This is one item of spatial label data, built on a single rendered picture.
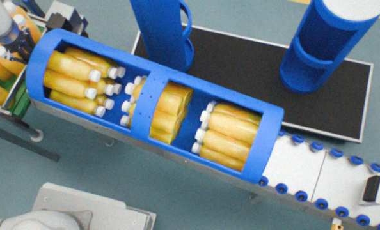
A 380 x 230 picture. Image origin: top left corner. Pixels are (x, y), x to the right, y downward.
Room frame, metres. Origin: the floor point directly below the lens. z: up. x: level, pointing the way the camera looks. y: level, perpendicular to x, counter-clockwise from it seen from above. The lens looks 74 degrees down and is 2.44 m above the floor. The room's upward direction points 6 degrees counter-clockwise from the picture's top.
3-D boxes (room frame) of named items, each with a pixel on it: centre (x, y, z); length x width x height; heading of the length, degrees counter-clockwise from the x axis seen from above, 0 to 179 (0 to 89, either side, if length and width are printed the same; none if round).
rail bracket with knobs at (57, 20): (0.88, 0.54, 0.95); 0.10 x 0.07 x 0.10; 153
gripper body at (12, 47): (0.64, 0.55, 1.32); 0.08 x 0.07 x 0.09; 153
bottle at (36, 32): (0.84, 0.64, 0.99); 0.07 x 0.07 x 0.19
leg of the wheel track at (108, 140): (0.58, 0.56, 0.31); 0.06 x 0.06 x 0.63; 63
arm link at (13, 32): (0.64, 0.55, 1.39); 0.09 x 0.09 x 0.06
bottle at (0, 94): (0.59, 0.77, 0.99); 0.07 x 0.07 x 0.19
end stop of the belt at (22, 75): (0.71, 0.66, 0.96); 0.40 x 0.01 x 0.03; 153
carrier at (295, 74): (0.87, -0.69, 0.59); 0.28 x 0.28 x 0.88
